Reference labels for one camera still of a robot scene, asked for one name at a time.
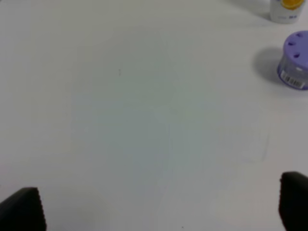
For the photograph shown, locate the purple lid air freshener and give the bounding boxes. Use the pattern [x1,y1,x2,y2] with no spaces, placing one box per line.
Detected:
[277,30,308,90]

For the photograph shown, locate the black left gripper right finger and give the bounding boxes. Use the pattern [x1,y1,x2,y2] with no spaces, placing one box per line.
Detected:
[279,172,308,231]

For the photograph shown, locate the white blue shampoo bottle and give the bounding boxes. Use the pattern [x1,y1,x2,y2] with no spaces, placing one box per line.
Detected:
[269,0,306,24]

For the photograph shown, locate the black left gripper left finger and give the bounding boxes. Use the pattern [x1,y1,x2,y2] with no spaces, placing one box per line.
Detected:
[0,187,47,231]

